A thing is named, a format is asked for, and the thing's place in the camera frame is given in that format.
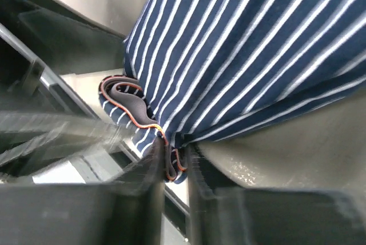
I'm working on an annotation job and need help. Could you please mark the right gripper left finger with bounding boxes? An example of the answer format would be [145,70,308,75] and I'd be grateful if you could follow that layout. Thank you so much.
[1,139,165,244]

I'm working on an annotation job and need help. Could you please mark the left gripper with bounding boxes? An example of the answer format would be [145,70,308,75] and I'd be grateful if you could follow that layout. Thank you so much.
[0,0,126,114]

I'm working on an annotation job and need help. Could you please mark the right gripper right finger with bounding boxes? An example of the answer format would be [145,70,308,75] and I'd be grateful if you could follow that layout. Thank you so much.
[186,144,365,244]

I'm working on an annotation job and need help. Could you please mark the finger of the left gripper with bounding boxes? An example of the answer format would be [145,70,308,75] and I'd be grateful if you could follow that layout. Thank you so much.
[1,112,133,176]

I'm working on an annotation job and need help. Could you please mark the striped blue boxer shorts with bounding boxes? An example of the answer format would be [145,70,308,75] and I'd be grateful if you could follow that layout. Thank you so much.
[98,0,365,183]

